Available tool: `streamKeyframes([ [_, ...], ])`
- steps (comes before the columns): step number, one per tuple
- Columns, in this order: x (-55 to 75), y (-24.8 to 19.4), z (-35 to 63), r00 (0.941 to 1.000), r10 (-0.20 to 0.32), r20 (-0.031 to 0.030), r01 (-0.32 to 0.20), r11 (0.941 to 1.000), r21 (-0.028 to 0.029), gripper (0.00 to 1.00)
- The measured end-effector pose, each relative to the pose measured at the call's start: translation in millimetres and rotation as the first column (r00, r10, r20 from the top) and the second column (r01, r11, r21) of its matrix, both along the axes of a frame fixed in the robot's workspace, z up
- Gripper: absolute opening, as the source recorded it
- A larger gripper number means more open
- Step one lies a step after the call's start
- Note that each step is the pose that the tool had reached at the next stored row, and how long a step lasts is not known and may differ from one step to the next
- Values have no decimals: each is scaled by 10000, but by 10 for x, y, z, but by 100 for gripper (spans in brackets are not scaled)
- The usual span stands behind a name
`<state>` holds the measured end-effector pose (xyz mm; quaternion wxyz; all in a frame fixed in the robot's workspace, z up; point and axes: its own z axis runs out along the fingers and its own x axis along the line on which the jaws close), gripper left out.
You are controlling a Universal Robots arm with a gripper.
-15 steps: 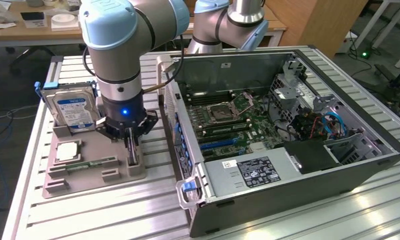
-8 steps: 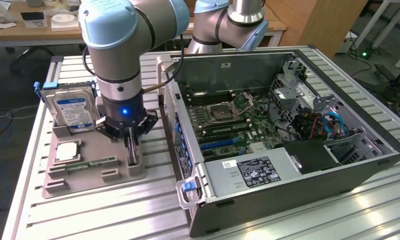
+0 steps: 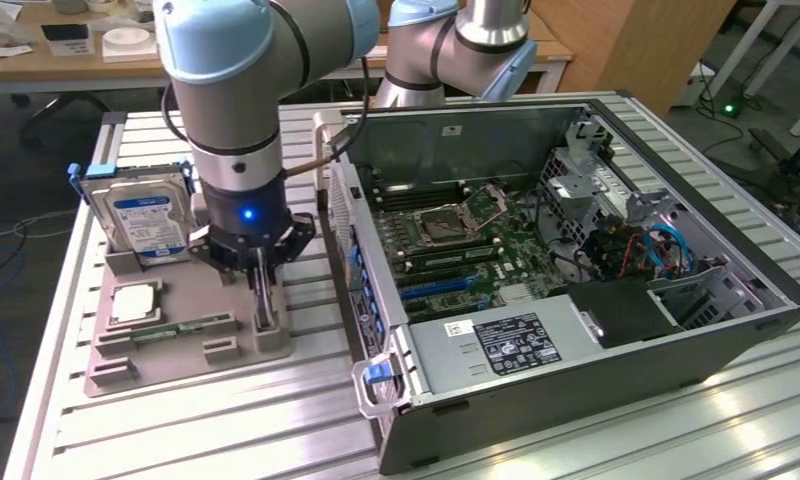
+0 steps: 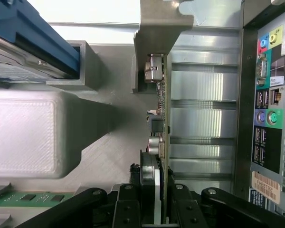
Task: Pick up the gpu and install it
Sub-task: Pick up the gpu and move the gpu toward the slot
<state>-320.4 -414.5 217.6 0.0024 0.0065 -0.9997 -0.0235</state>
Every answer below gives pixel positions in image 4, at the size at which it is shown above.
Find hard disk with blue bracket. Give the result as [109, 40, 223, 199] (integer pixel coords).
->
[0, 0, 86, 81]

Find green RAM stick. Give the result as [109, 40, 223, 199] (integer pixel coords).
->
[0, 191, 74, 208]

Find open black PC case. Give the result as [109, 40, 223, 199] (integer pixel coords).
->
[232, 0, 285, 228]

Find grey printed parts rack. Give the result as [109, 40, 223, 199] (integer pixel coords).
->
[0, 40, 171, 228]

